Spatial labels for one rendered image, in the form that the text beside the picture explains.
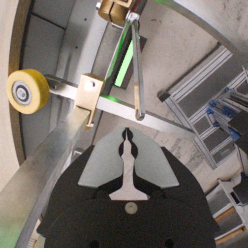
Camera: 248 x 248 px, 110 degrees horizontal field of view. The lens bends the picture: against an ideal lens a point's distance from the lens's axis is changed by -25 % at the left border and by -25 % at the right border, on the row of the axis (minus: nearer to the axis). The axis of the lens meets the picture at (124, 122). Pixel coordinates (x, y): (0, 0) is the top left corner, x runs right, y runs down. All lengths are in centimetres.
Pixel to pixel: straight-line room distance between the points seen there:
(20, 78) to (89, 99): 14
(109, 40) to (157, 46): 78
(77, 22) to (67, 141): 43
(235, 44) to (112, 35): 31
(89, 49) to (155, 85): 78
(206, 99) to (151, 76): 52
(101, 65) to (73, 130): 24
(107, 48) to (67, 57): 18
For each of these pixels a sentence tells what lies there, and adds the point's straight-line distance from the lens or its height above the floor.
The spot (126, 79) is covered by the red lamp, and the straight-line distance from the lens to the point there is 38.
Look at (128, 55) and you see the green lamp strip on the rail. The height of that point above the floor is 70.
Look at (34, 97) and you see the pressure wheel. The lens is 23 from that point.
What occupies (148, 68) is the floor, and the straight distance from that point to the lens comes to 110.
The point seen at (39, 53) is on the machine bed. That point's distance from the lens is 43.
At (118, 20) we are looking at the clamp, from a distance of 24.
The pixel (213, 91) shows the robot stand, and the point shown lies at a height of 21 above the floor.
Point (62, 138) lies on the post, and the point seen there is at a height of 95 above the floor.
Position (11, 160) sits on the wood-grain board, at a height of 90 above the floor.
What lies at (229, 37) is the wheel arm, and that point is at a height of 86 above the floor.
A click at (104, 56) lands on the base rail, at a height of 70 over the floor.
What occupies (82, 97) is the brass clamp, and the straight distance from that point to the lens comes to 27.
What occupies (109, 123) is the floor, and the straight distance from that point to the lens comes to 123.
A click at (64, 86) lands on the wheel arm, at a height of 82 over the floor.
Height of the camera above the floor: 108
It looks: 62 degrees down
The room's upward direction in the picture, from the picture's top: 180 degrees clockwise
